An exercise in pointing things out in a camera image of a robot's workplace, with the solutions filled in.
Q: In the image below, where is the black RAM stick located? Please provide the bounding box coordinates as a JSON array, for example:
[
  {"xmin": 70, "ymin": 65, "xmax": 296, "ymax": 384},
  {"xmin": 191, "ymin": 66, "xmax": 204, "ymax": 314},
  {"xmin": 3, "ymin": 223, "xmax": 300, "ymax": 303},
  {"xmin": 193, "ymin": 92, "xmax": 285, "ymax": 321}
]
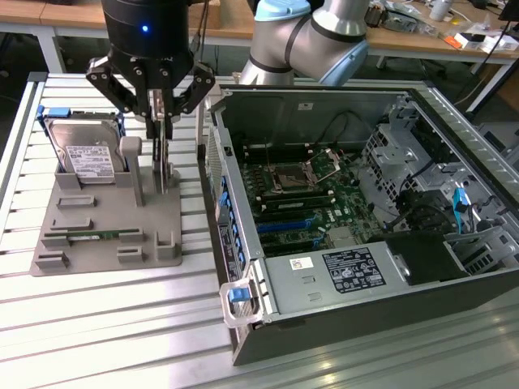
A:
[{"xmin": 259, "ymin": 195, "xmax": 336, "ymax": 212}]

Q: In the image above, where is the open black PC case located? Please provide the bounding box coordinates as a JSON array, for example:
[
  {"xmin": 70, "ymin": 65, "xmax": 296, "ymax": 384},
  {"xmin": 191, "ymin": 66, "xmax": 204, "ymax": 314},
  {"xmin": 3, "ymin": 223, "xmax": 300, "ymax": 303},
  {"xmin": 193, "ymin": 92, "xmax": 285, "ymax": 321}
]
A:
[{"xmin": 195, "ymin": 83, "xmax": 519, "ymax": 368}]

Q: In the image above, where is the grey computer case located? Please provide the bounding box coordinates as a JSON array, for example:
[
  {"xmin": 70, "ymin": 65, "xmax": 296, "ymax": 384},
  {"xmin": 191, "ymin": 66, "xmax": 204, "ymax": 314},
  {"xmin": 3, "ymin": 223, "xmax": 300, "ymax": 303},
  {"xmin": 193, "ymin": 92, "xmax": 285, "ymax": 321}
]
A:
[{"xmin": 476, "ymin": 121, "xmax": 519, "ymax": 163}]

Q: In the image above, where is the grey plastic parts rack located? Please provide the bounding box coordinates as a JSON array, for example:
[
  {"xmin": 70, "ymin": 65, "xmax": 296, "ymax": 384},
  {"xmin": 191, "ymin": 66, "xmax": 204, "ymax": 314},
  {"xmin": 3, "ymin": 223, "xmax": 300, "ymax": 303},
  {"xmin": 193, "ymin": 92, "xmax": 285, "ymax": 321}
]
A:
[{"xmin": 30, "ymin": 135, "xmax": 183, "ymax": 278}]

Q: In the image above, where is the blue disk wire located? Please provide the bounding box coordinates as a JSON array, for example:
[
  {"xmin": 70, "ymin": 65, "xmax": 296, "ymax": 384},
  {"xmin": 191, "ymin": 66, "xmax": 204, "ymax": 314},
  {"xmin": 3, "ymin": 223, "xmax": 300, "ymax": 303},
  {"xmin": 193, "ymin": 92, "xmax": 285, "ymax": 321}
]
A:
[{"xmin": 453, "ymin": 186, "xmax": 468, "ymax": 236}]

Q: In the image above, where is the orange and white box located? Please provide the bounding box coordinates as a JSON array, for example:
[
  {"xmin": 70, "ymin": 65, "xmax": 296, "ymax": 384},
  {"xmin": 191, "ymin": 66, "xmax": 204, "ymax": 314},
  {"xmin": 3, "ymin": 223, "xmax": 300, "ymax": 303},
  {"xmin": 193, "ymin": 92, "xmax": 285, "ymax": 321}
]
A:
[{"xmin": 444, "ymin": 31, "xmax": 487, "ymax": 52}]

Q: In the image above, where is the white flat box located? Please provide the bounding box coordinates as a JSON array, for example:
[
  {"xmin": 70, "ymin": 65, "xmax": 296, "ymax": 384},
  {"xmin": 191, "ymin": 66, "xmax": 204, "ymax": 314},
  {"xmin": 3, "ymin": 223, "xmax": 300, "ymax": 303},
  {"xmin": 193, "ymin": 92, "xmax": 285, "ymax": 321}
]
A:
[{"xmin": 480, "ymin": 34, "xmax": 519, "ymax": 53}]

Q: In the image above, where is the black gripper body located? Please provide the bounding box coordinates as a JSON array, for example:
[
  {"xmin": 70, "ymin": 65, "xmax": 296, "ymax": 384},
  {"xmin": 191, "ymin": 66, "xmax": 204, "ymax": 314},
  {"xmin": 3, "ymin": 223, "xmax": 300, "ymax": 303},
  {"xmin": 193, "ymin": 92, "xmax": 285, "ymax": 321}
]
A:
[{"xmin": 101, "ymin": 0, "xmax": 195, "ymax": 119}]

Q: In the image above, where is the hard disk with blue bracket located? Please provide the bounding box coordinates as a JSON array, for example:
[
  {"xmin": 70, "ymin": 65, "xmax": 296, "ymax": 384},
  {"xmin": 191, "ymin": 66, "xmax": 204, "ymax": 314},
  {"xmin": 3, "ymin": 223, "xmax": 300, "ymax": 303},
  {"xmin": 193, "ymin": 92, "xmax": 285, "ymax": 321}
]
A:
[{"xmin": 36, "ymin": 105, "xmax": 127, "ymax": 186}]

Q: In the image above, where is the grey power supply unit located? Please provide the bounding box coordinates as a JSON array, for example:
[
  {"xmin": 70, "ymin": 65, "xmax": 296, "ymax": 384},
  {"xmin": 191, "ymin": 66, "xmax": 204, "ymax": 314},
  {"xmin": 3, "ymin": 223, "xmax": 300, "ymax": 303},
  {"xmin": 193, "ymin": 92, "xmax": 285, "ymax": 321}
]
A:
[{"xmin": 263, "ymin": 241, "xmax": 410, "ymax": 317}]

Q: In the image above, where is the cluttered wooden desk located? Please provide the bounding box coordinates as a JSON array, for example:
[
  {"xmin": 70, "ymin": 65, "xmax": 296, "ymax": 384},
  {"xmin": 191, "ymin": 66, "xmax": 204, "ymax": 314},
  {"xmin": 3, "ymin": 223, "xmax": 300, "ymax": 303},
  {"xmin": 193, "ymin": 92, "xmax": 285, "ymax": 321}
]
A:
[{"xmin": 364, "ymin": 0, "xmax": 519, "ymax": 114}]

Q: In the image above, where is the white cup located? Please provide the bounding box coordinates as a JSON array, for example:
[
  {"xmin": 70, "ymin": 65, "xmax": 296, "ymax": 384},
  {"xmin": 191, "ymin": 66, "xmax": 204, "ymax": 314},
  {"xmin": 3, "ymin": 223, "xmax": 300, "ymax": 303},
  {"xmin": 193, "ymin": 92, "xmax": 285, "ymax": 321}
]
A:
[{"xmin": 428, "ymin": 0, "xmax": 452, "ymax": 22}]

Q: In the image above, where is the black expansion slot blue latch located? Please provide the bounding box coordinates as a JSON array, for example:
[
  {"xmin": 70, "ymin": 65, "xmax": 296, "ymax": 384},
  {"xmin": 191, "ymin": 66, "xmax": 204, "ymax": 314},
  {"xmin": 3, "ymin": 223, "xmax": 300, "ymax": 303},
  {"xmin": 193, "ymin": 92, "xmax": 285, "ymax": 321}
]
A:
[{"xmin": 259, "ymin": 233, "xmax": 322, "ymax": 251}]

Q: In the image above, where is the green RAM stick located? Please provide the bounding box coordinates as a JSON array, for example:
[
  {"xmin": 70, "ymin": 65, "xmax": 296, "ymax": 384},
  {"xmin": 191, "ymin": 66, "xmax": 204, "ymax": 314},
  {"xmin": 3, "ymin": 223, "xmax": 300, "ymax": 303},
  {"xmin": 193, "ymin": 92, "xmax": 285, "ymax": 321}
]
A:
[{"xmin": 44, "ymin": 229, "xmax": 141, "ymax": 240}]

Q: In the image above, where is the clear case handle blue tab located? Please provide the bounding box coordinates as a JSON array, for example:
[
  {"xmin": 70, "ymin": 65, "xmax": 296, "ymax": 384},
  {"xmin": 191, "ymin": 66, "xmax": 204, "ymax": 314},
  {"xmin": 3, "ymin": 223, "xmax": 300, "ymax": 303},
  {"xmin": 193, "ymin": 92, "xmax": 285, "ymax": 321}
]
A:
[{"xmin": 218, "ymin": 277, "xmax": 260, "ymax": 328}]

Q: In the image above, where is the CPU socket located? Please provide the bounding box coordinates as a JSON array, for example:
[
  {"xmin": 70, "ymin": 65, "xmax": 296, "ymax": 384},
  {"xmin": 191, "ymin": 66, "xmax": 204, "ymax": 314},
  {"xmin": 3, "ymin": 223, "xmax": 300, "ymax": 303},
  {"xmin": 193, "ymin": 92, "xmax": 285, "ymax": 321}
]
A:
[{"xmin": 272, "ymin": 164, "xmax": 313, "ymax": 194}]

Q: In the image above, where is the metal socket cover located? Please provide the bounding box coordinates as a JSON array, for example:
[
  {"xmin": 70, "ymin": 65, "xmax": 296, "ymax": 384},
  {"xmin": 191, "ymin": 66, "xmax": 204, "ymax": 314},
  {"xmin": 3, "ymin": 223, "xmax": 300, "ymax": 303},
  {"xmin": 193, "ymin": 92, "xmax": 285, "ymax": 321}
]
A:
[{"xmin": 306, "ymin": 147, "xmax": 344, "ymax": 183}]

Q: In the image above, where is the wooden desk white frame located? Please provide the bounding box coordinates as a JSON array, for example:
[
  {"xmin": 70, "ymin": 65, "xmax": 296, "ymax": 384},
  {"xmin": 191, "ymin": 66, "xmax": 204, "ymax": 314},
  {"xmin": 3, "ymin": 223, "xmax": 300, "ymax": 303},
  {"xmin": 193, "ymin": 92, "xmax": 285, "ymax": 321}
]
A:
[{"xmin": 0, "ymin": 0, "xmax": 256, "ymax": 74}]

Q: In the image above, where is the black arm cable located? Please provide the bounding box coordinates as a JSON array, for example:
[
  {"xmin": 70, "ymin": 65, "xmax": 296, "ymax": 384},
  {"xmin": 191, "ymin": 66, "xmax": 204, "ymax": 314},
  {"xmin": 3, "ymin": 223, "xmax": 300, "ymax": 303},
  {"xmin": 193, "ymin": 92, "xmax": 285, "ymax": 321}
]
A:
[{"xmin": 190, "ymin": 0, "xmax": 212, "ymax": 53}]

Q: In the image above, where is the metal disk bay cage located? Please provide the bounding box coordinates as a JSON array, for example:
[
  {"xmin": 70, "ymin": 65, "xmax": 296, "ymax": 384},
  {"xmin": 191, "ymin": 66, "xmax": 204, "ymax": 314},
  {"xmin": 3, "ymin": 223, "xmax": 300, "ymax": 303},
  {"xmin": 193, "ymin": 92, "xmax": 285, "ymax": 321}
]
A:
[{"xmin": 358, "ymin": 99, "xmax": 479, "ymax": 228}]

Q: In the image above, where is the green motherboard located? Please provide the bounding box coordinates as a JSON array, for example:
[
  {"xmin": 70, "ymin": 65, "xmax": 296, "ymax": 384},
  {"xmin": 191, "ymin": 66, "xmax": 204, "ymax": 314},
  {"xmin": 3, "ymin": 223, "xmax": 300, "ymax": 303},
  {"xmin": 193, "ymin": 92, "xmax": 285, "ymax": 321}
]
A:
[{"xmin": 238, "ymin": 141, "xmax": 386, "ymax": 259}]

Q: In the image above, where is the graphics card with metal bracket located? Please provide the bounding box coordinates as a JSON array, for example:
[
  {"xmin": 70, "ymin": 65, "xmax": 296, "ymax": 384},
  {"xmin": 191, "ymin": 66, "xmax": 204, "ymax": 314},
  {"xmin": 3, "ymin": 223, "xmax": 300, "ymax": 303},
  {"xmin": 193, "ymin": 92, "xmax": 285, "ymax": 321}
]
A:
[{"xmin": 152, "ymin": 88, "xmax": 172, "ymax": 195}]

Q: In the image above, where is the grey metal component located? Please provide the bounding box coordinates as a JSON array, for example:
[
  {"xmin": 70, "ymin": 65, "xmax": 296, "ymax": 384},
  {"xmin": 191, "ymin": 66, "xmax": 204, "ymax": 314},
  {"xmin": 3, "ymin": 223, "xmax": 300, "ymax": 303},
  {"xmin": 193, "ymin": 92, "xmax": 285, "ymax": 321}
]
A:
[{"xmin": 383, "ymin": 7, "xmax": 419, "ymax": 33}]

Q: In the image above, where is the black plastic shroud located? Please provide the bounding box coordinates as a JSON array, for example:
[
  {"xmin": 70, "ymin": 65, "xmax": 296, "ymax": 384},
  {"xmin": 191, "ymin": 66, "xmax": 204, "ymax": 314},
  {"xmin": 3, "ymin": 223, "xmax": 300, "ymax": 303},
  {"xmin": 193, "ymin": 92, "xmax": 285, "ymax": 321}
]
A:
[{"xmin": 384, "ymin": 233, "xmax": 479, "ymax": 287}]

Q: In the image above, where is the plain black expansion slot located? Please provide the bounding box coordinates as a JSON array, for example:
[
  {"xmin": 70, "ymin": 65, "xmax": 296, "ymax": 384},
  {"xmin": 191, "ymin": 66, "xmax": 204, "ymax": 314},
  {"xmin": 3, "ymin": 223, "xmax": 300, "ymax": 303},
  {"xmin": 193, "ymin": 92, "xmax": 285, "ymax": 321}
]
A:
[{"xmin": 255, "ymin": 208, "xmax": 332, "ymax": 223}]

